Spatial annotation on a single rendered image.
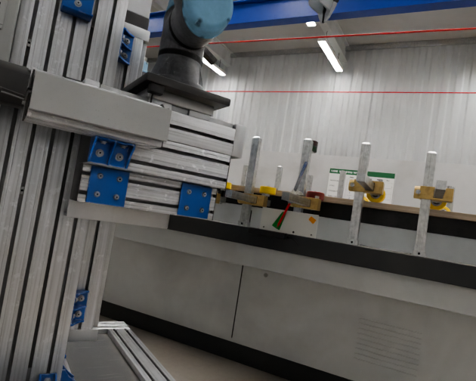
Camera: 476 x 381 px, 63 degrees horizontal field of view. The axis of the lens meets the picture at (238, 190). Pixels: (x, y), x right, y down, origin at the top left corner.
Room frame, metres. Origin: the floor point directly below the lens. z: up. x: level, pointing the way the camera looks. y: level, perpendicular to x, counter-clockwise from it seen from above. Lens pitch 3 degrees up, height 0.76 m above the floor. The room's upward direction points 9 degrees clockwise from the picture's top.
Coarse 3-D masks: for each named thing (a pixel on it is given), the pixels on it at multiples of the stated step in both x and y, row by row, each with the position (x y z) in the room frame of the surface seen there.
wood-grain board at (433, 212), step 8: (232, 184) 2.08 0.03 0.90; (256, 192) 2.01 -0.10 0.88; (280, 192) 1.96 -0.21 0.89; (328, 200) 1.85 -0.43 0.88; (336, 200) 1.83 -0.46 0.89; (344, 200) 1.82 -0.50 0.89; (352, 200) 1.80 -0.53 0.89; (376, 208) 1.75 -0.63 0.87; (384, 208) 1.74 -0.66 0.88; (392, 208) 1.73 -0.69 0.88; (400, 208) 1.71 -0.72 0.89; (408, 208) 1.70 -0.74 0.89; (416, 208) 1.68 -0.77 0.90; (440, 216) 1.64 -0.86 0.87; (448, 216) 1.63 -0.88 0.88; (456, 216) 1.62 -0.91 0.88; (464, 216) 1.60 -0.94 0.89; (472, 216) 1.59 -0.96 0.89
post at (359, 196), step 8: (368, 144) 1.60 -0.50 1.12; (360, 152) 1.62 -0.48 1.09; (368, 152) 1.60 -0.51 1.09; (360, 160) 1.61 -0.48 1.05; (368, 160) 1.61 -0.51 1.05; (360, 168) 1.61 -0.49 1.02; (360, 192) 1.61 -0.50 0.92; (360, 200) 1.60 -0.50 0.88; (360, 208) 1.60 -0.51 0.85; (352, 216) 1.61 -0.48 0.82; (360, 216) 1.62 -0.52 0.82; (352, 224) 1.61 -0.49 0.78; (352, 232) 1.61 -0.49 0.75
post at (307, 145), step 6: (306, 138) 1.73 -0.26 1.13; (306, 144) 1.72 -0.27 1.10; (312, 144) 1.73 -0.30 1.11; (306, 150) 1.72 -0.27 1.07; (306, 156) 1.72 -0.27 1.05; (300, 168) 1.72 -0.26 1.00; (306, 168) 1.71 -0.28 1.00; (306, 174) 1.71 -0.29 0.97; (306, 180) 1.72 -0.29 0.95; (300, 186) 1.72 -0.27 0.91; (306, 186) 1.73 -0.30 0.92; (294, 210) 1.72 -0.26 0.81; (300, 210) 1.71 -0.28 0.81
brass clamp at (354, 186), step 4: (352, 180) 1.62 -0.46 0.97; (348, 184) 1.62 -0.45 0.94; (352, 184) 1.61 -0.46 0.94; (356, 184) 1.61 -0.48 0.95; (376, 184) 1.57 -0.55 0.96; (380, 184) 1.57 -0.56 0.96; (384, 184) 1.59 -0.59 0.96; (348, 188) 1.63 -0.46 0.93; (352, 188) 1.62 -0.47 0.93; (356, 188) 1.61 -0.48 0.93; (360, 188) 1.60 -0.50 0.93; (376, 188) 1.57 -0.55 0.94; (380, 188) 1.57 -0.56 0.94; (364, 192) 1.60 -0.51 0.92; (368, 192) 1.59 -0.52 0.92; (372, 192) 1.58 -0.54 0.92; (376, 192) 1.57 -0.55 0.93; (380, 192) 1.57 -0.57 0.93
